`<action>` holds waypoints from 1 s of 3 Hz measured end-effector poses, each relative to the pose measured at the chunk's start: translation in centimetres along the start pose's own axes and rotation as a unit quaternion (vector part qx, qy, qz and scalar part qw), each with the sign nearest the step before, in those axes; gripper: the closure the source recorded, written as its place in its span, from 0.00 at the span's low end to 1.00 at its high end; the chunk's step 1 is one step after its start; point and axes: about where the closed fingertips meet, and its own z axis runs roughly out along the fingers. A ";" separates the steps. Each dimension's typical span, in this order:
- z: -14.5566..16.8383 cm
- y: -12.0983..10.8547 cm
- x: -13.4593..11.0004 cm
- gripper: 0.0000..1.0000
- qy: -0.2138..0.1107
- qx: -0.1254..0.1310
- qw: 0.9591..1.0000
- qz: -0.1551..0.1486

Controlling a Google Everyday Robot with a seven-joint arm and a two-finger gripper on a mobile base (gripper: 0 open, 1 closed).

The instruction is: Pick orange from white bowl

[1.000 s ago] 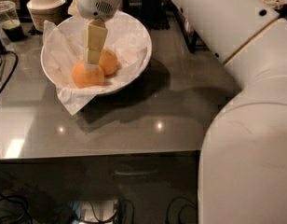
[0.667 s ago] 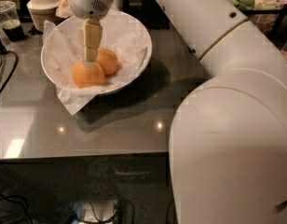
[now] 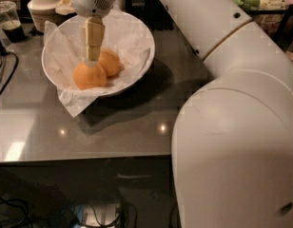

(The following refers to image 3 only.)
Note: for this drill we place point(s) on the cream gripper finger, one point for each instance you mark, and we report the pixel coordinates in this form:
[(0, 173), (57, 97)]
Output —
[(94, 36), (64, 7)]

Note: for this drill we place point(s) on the orange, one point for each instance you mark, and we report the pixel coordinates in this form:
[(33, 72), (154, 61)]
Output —
[(86, 77), (109, 61)]

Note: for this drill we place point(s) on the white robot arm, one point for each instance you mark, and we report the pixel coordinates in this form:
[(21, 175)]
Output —
[(232, 142)]

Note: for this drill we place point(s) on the white bowl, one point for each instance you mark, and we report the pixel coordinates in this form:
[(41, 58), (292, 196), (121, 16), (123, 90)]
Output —
[(137, 48)]

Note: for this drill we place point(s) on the stack of paper bowls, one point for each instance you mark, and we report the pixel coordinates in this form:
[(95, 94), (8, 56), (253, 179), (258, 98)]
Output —
[(44, 10)]

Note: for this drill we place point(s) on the white paper liner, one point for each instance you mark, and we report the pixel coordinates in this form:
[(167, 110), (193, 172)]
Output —
[(67, 48)]

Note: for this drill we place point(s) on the plastic cup with drink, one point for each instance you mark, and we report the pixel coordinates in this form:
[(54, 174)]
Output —
[(10, 22)]

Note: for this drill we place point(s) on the green packet in basket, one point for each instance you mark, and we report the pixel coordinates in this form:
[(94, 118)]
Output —
[(247, 4)]

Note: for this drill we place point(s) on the black wire frame basket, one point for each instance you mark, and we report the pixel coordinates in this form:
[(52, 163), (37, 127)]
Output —
[(272, 21)]

